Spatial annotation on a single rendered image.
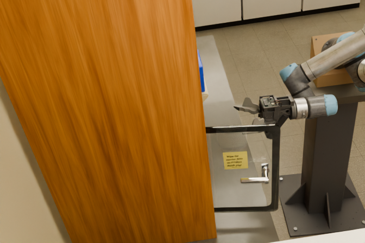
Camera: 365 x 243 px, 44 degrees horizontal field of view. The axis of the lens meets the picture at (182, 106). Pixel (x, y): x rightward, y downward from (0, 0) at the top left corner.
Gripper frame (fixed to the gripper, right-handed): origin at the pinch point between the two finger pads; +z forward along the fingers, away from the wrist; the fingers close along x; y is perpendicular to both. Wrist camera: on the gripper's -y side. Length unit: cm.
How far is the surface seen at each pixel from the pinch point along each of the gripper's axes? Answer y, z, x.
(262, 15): -111, -85, -293
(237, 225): -30.3, 4.6, 22.1
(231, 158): 1.6, 5.9, 20.1
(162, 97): 33.2, 25.2, 25.8
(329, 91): -28, -54, -47
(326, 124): -49, -55, -47
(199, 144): 14.9, 16.3, 25.9
